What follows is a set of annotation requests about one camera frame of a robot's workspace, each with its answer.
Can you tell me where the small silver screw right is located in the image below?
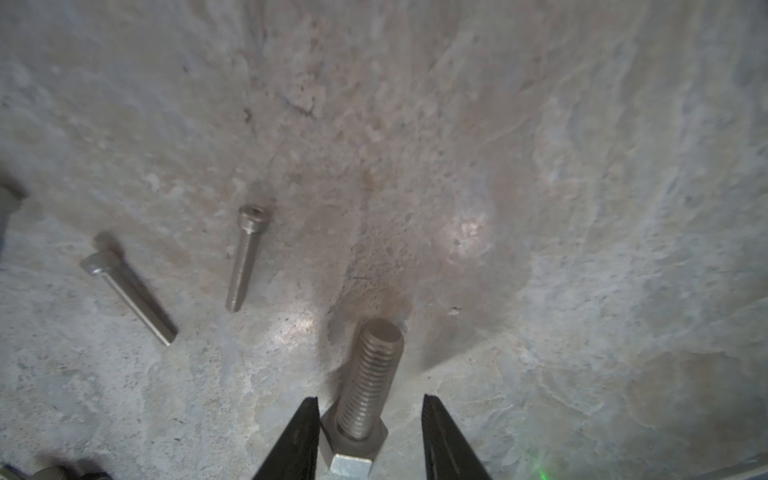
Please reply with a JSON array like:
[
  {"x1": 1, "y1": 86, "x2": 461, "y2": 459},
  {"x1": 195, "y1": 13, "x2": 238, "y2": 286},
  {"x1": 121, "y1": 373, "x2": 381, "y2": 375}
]
[{"x1": 225, "y1": 204, "x2": 270, "y2": 313}]

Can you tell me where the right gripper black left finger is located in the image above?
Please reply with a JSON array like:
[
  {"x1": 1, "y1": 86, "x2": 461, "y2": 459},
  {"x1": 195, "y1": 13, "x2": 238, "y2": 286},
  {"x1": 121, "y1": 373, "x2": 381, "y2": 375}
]
[{"x1": 253, "y1": 397, "x2": 321, "y2": 480}]

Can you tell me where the small silver screw upper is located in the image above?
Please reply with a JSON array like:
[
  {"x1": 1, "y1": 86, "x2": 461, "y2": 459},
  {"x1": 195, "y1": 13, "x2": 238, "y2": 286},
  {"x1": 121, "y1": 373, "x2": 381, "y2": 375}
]
[{"x1": 0, "y1": 184, "x2": 26, "y2": 239}]

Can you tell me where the thick silver hex bolt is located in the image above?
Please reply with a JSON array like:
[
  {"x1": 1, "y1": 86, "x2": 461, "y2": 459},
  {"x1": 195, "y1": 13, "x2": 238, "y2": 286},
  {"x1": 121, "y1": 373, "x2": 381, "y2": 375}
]
[{"x1": 319, "y1": 318, "x2": 404, "y2": 479}]

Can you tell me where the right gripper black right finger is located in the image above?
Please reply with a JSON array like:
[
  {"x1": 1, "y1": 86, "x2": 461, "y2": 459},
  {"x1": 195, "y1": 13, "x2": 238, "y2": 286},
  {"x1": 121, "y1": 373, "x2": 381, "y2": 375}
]
[{"x1": 421, "y1": 394, "x2": 491, "y2": 480}]

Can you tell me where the small silver screw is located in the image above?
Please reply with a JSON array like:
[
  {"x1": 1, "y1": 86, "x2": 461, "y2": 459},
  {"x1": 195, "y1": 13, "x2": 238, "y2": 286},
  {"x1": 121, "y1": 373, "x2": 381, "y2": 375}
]
[
  {"x1": 225, "y1": 204, "x2": 270, "y2": 313},
  {"x1": 0, "y1": 184, "x2": 26, "y2": 239}
]

